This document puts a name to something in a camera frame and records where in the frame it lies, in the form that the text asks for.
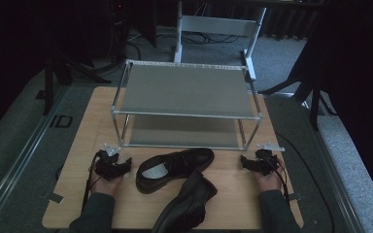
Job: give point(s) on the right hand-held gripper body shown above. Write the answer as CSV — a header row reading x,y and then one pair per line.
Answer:
x,y
264,163

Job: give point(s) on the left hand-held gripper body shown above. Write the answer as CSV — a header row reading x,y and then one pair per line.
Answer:
x,y
108,165

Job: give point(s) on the black leather shoe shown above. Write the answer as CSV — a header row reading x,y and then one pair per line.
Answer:
x,y
187,200
178,163

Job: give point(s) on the metal shoe rack grey shelves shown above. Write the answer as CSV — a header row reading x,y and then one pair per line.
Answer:
x,y
187,90

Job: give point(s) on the person's right hand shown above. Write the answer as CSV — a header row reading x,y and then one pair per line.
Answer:
x,y
270,183

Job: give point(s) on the person's left hand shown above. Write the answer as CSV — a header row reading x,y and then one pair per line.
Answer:
x,y
107,187

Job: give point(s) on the grey tape piece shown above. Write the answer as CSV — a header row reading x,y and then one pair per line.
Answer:
x,y
295,196
54,197

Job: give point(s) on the black metal stand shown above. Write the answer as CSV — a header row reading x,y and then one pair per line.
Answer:
x,y
314,103
48,84

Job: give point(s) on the grey metal floor rail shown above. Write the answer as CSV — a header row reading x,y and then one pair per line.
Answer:
x,y
22,152
333,181

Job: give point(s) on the white metal desk frame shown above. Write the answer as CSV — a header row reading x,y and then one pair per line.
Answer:
x,y
218,25

